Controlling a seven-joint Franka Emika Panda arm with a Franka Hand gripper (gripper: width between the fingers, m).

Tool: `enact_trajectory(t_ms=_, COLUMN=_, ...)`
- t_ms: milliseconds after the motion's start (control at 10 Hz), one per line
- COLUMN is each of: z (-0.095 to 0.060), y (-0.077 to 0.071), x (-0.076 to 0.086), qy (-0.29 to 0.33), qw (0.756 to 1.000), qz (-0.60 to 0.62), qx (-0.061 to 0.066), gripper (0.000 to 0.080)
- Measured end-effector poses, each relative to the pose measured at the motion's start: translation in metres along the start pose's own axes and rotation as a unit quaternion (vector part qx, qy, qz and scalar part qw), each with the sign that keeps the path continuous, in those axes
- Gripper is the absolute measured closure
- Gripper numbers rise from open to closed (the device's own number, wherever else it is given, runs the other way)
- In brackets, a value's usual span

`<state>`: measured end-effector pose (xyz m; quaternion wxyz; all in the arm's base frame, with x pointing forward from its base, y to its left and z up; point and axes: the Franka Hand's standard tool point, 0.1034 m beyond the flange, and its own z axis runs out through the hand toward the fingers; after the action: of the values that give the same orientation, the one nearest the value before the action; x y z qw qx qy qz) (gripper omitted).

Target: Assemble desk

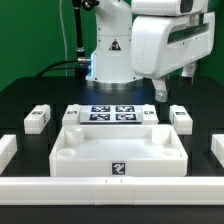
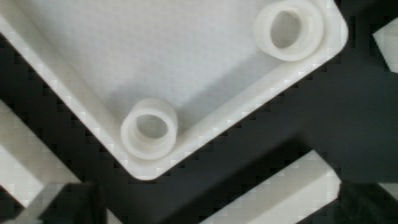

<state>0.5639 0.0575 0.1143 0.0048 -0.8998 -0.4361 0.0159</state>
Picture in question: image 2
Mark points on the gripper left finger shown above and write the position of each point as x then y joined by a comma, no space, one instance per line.
69,204

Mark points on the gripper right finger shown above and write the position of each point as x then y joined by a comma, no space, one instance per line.
367,203

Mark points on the white desk leg with tag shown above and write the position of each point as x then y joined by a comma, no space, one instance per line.
387,39

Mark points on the white desk top tray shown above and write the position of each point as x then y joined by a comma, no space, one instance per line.
211,53

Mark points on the white U-shaped border fence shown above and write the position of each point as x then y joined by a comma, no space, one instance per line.
282,201

